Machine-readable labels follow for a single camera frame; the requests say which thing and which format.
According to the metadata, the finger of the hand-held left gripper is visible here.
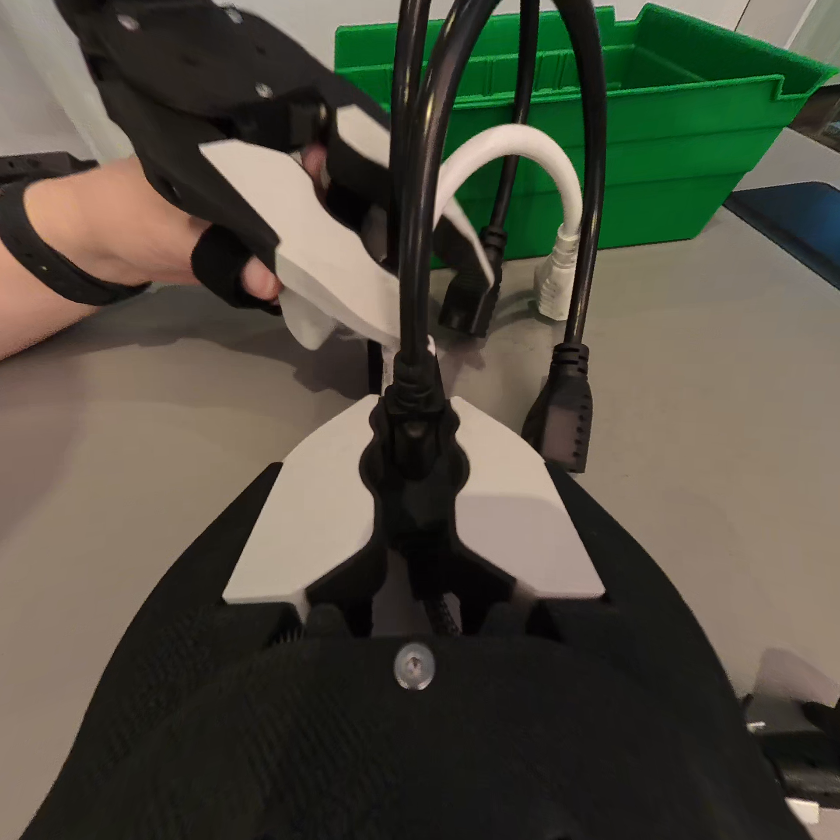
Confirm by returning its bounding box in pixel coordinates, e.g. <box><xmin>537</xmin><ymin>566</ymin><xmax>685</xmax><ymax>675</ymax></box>
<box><xmin>333</xmin><ymin>107</ymin><xmax>497</xmax><ymax>291</ymax></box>

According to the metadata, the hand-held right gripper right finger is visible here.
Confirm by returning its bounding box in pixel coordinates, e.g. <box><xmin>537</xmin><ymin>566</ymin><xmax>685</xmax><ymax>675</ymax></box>
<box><xmin>451</xmin><ymin>395</ymin><xmax>606</xmax><ymax>602</ymax></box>

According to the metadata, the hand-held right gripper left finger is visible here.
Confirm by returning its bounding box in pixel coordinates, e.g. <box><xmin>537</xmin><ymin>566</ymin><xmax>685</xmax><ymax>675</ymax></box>
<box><xmin>222</xmin><ymin>394</ymin><xmax>386</xmax><ymax>619</ymax></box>

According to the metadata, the black power strip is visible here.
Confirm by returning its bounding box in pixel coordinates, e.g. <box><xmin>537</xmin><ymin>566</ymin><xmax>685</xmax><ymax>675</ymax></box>
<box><xmin>367</xmin><ymin>338</ymin><xmax>463</xmax><ymax>592</ymax></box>

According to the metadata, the black extension cord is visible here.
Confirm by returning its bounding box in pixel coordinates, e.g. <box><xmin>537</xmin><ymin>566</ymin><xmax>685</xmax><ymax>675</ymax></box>
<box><xmin>400</xmin><ymin>0</ymin><xmax>546</xmax><ymax>339</ymax></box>
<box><xmin>387</xmin><ymin>0</ymin><xmax>608</xmax><ymax>475</ymax></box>

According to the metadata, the white extension cord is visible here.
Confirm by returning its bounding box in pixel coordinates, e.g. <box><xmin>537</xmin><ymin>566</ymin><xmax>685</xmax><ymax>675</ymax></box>
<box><xmin>427</xmin><ymin>125</ymin><xmax>585</xmax><ymax>352</ymax></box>

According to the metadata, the person's left forearm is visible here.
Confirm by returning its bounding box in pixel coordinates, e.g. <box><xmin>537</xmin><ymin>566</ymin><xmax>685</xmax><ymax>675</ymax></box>
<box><xmin>0</xmin><ymin>262</ymin><xmax>99</xmax><ymax>362</ymax></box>

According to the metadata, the person's left hand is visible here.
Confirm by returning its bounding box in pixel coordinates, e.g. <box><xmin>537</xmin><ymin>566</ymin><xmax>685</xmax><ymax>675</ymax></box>
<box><xmin>23</xmin><ymin>156</ymin><xmax>286</xmax><ymax>316</ymax></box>

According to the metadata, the black flat object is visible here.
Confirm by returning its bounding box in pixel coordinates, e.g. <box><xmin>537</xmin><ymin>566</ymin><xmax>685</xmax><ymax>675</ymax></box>
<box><xmin>0</xmin><ymin>152</ymin><xmax>101</xmax><ymax>191</ymax></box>

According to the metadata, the black wristband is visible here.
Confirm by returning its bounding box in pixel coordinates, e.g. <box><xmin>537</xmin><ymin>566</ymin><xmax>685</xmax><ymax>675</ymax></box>
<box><xmin>0</xmin><ymin>182</ymin><xmax>153</xmax><ymax>307</ymax></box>

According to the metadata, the green plastic bin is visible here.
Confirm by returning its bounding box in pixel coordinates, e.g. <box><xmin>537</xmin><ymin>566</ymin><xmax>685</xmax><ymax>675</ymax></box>
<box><xmin>335</xmin><ymin>3</ymin><xmax>840</xmax><ymax>257</ymax></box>

